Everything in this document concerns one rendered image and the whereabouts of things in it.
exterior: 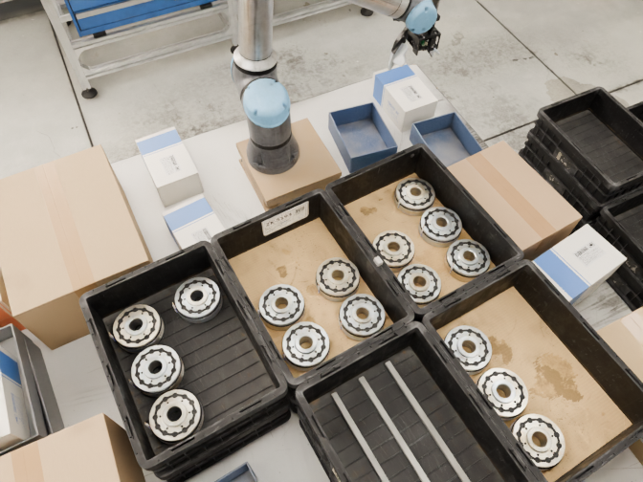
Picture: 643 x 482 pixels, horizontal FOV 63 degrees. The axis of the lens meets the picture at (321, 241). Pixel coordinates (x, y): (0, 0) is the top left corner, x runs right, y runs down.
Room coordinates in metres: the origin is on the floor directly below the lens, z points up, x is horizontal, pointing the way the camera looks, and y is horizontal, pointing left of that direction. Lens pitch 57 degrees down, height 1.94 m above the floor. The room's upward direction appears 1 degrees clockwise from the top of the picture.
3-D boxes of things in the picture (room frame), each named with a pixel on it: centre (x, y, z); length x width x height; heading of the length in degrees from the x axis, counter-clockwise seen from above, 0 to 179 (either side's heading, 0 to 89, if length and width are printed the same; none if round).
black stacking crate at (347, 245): (0.55, 0.03, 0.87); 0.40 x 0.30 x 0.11; 31
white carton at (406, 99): (1.32, -0.26, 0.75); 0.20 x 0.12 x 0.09; 27
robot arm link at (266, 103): (1.04, 0.15, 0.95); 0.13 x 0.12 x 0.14; 19
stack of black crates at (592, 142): (1.33, -0.99, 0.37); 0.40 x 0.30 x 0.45; 27
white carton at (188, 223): (0.76, 0.32, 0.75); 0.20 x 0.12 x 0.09; 34
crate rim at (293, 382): (0.55, 0.03, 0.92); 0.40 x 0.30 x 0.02; 31
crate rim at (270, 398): (0.40, 0.28, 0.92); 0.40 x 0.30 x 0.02; 31
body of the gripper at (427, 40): (1.30, -0.27, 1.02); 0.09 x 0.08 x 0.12; 27
